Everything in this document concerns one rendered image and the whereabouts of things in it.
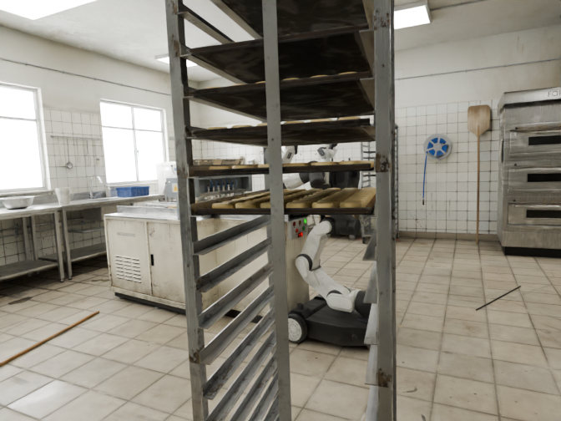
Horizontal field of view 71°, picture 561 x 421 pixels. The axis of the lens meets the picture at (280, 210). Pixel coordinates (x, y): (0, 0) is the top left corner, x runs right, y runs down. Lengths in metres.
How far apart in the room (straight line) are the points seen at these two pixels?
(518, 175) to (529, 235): 0.75
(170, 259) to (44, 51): 3.69
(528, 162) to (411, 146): 1.81
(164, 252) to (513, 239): 4.24
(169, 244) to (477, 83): 5.05
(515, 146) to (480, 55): 1.76
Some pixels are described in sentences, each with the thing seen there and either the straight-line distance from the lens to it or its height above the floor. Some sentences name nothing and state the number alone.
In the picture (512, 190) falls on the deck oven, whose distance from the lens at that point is 5.57.
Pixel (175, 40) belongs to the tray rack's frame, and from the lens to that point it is 0.97.
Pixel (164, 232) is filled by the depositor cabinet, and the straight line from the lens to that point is 3.44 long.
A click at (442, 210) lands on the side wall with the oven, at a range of 6.68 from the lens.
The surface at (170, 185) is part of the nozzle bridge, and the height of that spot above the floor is 1.12.
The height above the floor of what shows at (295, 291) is 0.28.
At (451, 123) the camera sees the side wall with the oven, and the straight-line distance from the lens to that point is 6.65.
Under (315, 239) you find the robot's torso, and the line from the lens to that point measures 2.80.
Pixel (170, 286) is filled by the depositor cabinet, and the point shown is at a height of 0.26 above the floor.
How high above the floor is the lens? 1.23
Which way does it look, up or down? 6 degrees down
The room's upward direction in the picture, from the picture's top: 2 degrees counter-clockwise
